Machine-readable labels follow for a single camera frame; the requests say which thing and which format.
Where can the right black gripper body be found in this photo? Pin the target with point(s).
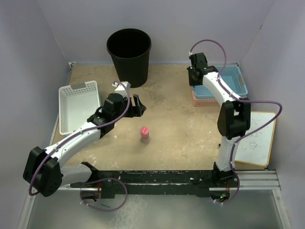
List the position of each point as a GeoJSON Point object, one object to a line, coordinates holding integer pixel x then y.
{"type": "Point", "coordinates": [192, 82]}

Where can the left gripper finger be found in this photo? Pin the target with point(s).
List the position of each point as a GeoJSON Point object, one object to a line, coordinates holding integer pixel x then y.
{"type": "Point", "coordinates": [142, 107]}
{"type": "Point", "coordinates": [136, 100]}

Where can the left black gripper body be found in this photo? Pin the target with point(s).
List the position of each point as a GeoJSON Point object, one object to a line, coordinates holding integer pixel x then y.
{"type": "Point", "coordinates": [132, 111]}

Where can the pink perforated plastic basket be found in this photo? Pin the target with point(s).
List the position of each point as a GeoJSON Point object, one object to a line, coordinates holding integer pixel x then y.
{"type": "Point", "coordinates": [203, 102]}

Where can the blue perforated plastic basket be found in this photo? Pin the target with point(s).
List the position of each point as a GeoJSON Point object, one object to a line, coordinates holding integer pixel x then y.
{"type": "Point", "coordinates": [232, 76]}

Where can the large black plastic bucket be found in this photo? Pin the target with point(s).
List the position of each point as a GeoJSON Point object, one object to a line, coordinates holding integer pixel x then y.
{"type": "Point", "coordinates": [130, 50]}

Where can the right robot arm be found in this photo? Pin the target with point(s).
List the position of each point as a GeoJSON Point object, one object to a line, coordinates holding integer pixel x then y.
{"type": "Point", "coordinates": [234, 117]}

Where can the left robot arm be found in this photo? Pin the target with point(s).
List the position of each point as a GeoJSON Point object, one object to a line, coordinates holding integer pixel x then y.
{"type": "Point", "coordinates": [45, 169]}

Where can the pink capped small bottle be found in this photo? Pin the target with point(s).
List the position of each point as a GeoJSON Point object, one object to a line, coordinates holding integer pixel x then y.
{"type": "Point", "coordinates": [145, 137]}

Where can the white perforated plastic basket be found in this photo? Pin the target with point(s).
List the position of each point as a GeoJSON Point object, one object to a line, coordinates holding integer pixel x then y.
{"type": "Point", "coordinates": [77, 103]}

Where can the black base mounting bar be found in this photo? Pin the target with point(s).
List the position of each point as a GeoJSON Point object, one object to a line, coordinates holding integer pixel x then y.
{"type": "Point", "coordinates": [199, 183]}

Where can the yellow framed whiteboard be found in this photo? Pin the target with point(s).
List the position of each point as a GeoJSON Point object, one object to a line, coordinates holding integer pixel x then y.
{"type": "Point", "coordinates": [256, 148]}

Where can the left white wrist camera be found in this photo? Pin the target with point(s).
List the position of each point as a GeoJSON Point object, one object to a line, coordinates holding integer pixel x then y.
{"type": "Point", "coordinates": [122, 88]}

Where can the aluminium extrusion rail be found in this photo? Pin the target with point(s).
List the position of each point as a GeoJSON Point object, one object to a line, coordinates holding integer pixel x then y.
{"type": "Point", "coordinates": [249, 180]}

